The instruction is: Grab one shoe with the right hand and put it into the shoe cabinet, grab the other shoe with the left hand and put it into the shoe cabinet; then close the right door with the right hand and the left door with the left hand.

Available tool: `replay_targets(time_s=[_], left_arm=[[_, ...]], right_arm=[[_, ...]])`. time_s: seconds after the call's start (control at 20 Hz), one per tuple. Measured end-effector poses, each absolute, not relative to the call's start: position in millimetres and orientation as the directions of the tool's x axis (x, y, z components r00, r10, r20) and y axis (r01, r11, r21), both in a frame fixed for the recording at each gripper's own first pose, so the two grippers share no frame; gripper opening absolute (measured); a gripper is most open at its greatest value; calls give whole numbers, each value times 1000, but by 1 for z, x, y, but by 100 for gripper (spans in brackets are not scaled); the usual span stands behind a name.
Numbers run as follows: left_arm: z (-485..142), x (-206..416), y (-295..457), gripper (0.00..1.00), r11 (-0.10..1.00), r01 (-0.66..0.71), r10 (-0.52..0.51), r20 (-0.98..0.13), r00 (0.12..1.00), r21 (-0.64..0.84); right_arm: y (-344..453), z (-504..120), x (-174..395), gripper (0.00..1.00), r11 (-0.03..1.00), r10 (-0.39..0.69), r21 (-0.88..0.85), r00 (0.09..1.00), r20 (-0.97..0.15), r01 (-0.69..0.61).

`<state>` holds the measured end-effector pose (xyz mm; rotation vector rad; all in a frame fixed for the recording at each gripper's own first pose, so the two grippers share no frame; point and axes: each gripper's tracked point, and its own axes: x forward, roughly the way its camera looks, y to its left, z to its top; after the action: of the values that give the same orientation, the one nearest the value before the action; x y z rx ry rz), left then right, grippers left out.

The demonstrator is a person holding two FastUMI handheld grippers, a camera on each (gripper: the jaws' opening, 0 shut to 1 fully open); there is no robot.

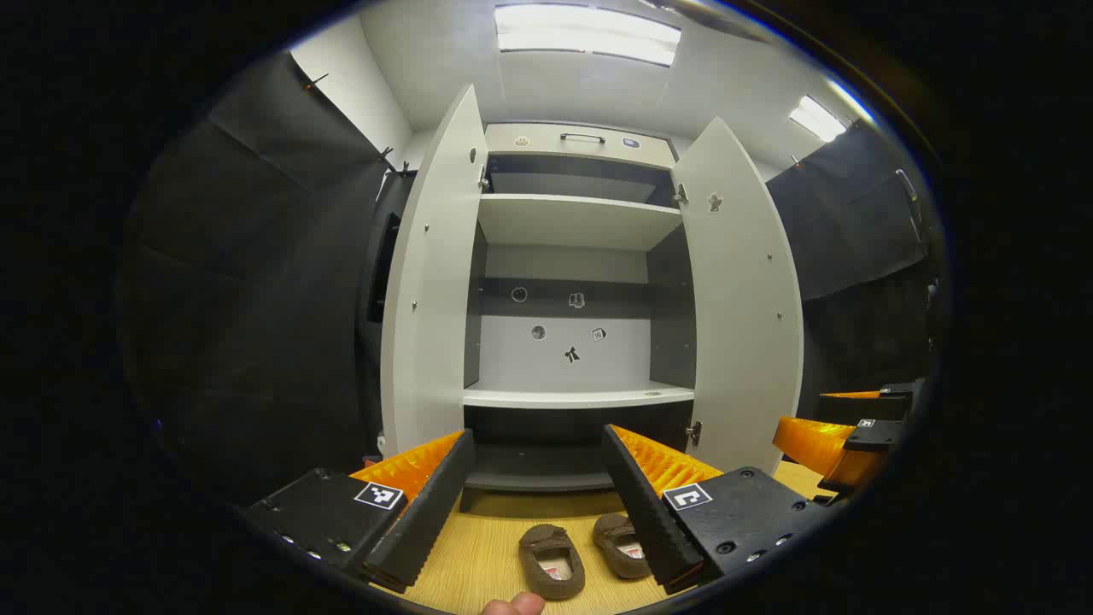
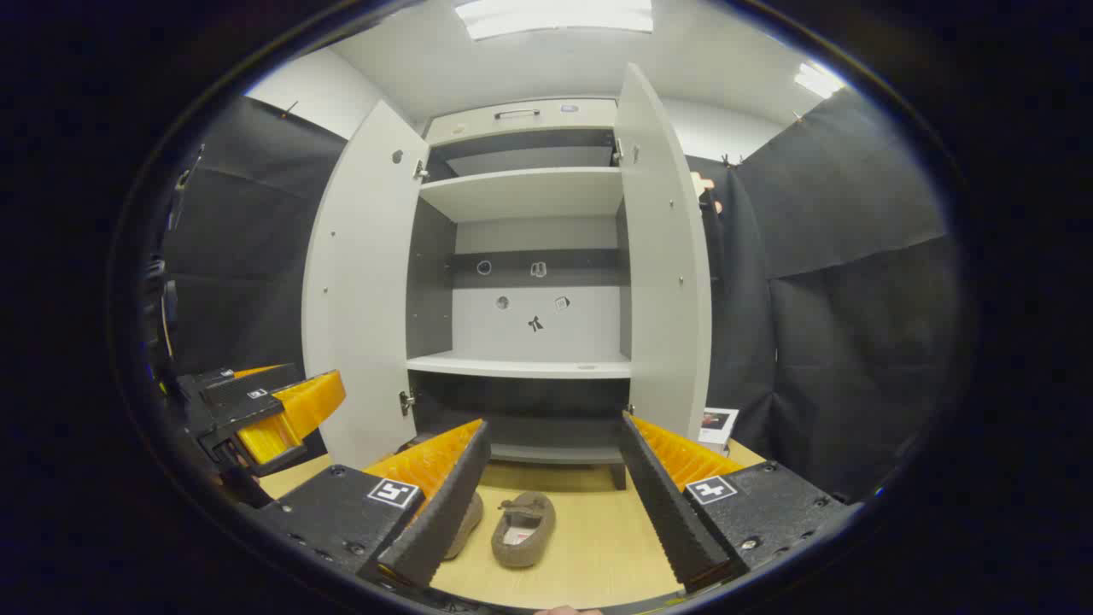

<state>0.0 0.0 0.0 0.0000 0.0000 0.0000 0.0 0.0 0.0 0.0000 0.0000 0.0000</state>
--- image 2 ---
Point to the brown fuzzy slipper shoe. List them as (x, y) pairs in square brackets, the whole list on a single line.
[(468, 525), (523, 530)]

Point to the ceiling light panel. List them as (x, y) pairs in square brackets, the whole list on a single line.
[(818, 79), (555, 15)]

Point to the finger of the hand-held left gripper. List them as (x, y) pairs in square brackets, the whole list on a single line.
[(243, 401), (201, 383)]

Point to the white shoe cabinet door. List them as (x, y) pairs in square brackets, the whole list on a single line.
[(359, 299), (662, 273)]

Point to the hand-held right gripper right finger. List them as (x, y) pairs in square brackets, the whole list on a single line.
[(666, 512)]

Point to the white book with dark picture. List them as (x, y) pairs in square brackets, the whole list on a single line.
[(717, 423)]

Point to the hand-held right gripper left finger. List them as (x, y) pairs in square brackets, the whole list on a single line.
[(444, 521)]

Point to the white shoe cabinet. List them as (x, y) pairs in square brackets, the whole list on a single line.
[(521, 192)]

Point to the black backdrop cloth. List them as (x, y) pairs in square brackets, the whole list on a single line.
[(854, 325), (248, 248)]

